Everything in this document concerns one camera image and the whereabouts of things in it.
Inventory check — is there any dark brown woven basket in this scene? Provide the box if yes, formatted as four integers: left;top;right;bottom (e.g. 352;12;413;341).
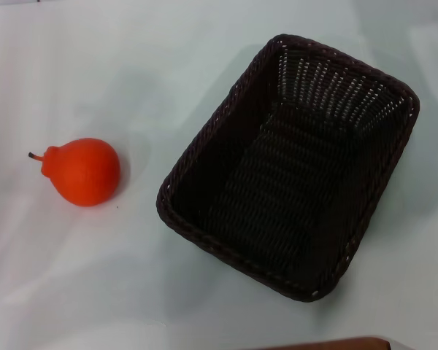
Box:
155;34;421;303

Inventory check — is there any orange toy pear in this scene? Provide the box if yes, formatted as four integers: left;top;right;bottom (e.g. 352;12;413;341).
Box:
28;137;122;208

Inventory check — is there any brown wooden edge strip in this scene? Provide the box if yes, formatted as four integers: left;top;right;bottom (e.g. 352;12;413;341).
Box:
268;337;392;350

